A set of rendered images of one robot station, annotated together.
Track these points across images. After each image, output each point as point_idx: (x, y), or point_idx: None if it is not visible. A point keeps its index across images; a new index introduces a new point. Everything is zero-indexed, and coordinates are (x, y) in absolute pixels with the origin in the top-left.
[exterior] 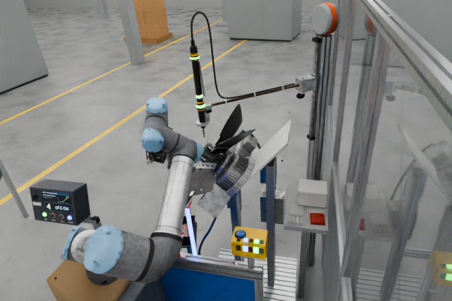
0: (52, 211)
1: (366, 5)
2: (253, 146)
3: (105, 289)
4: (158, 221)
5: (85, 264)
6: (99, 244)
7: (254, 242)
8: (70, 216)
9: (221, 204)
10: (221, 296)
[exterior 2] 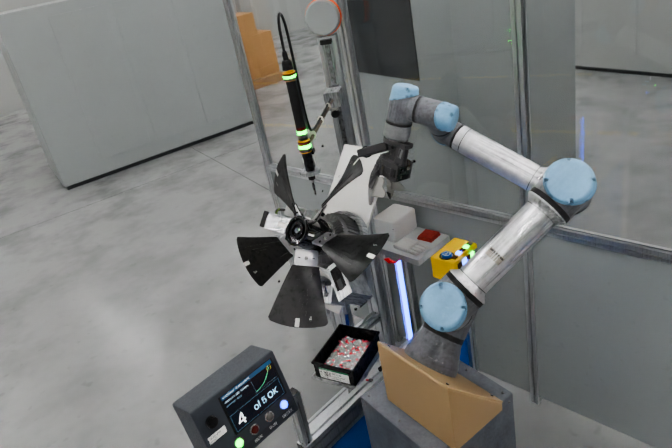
0: (251, 423)
1: None
2: (310, 211)
3: (460, 378)
4: (527, 172)
5: (582, 194)
6: (575, 169)
7: (466, 248)
8: (284, 399)
9: (362, 279)
10: None
